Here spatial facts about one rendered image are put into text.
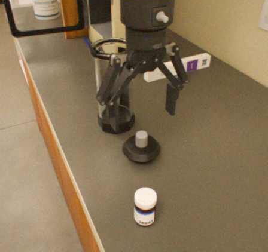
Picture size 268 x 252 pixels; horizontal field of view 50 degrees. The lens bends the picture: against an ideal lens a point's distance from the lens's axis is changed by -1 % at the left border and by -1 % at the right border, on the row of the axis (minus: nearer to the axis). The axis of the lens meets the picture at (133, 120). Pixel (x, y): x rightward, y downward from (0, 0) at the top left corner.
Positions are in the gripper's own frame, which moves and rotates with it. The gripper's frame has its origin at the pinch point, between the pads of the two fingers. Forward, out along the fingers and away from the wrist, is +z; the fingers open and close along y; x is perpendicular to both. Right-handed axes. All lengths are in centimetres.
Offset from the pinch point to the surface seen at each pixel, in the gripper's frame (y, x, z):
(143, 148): -0.7, -1.6, 8.2
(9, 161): -40, 120, 107
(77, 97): -6.3, 32.2, 12.2
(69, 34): 6, 83, 11
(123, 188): -8.4, -7.4, 11.8
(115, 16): 13.1, 45.9, -6.8
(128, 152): -4.1, -0.7, 8.7
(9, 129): -35, 157, 107
